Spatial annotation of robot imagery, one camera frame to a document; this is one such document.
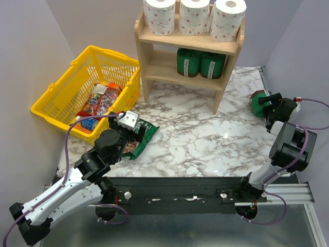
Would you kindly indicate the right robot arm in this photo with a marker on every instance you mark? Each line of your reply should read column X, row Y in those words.
column 291, row 150

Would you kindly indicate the floral paper towel roll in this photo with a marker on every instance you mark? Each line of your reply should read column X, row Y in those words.
column 160, row 16
column 194, row 17
column 227, row 17

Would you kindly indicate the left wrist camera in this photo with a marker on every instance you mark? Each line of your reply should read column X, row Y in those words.
column 129, row 120

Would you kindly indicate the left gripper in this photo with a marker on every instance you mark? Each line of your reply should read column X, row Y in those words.
column 134, row 136

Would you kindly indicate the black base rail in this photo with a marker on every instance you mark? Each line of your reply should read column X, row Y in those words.
column 168, row 196

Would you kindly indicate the blue label bottle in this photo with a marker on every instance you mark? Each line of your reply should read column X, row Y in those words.
column 88, row 123

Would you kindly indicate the wooden two-tier shelf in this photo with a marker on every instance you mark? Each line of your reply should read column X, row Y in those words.
column 157, row 56

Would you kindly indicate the orange snack packet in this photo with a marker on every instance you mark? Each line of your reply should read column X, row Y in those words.
column 115, row 86

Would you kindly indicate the green roll brown end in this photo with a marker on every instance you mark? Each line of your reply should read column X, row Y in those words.
column 212, row 65

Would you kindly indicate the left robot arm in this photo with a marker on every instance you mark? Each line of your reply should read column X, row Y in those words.
column 83, row 184

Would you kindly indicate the red candy bag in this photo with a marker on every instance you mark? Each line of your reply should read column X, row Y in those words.
column 99, row 102

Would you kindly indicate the yellow plastic shopping basket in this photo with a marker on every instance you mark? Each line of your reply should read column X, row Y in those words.
column 63, row 99

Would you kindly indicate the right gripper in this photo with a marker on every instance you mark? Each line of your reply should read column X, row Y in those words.
column 277, row 97

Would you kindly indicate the green chip bag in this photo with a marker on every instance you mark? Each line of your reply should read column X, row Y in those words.
column 134, row 149

